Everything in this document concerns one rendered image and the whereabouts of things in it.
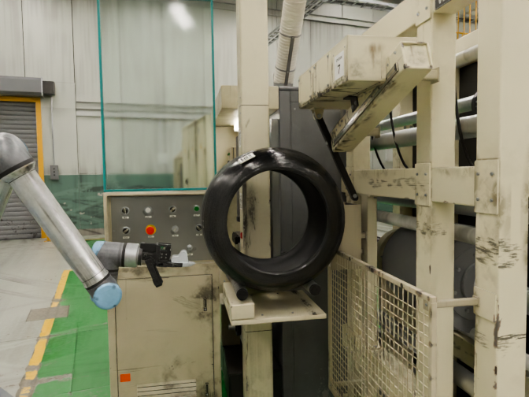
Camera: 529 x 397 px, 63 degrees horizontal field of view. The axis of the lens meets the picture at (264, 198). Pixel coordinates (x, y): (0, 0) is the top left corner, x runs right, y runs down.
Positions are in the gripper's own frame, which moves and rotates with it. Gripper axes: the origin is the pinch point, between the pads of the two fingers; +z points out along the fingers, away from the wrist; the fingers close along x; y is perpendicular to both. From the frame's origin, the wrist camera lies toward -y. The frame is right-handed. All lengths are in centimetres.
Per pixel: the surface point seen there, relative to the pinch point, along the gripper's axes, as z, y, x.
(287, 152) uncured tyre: 31, 47, -9
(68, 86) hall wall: -283, 206, 883
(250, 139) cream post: 21, 53, 26
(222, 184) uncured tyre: 7.7, 32.1, -10.2
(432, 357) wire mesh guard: 66, -9, -61
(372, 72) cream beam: 50, 73, -36
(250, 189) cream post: 23.8, 30.9, 26.4
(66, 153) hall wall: -273, 56, 881
